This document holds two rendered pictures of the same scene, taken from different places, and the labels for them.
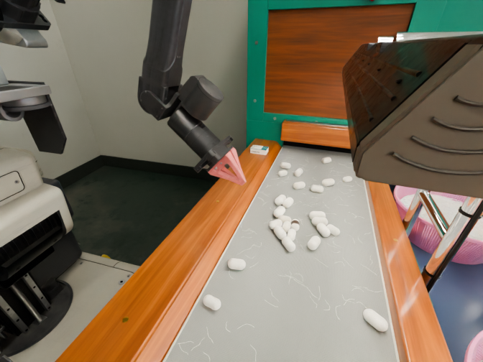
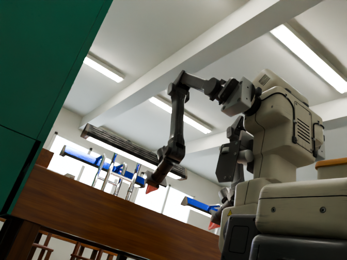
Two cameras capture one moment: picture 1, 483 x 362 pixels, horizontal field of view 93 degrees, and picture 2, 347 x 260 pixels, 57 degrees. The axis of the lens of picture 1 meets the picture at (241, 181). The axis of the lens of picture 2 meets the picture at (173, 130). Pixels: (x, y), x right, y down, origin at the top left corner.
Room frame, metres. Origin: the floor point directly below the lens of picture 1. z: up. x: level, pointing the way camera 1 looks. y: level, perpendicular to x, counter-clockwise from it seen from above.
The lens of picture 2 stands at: (1.43, 1.08, 0.54)
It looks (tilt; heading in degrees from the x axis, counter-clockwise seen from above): 24 degrees up; 226
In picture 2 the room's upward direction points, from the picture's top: 17 degrees clockwise
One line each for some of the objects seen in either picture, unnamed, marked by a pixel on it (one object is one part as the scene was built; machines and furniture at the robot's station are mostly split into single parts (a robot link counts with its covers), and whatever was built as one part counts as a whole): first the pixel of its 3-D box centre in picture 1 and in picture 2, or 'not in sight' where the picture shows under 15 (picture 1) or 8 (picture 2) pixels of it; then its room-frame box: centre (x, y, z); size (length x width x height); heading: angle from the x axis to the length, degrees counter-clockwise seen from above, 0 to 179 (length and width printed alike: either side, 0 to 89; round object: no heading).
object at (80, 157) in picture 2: not in sight; (105, 167); (0.20, -0.73, 1.08); 0.62 x 0.08 x 0.07; 160
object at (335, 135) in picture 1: (322, 133); (38, 162); (0.83, -0.30, 0.83); 0.30 x 0.06 x 0.07; 70
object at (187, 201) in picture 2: not in sight; (215, 213); (-0.71, -0.40, 1.08); 0.62 x 0.08 x 0.07; 160
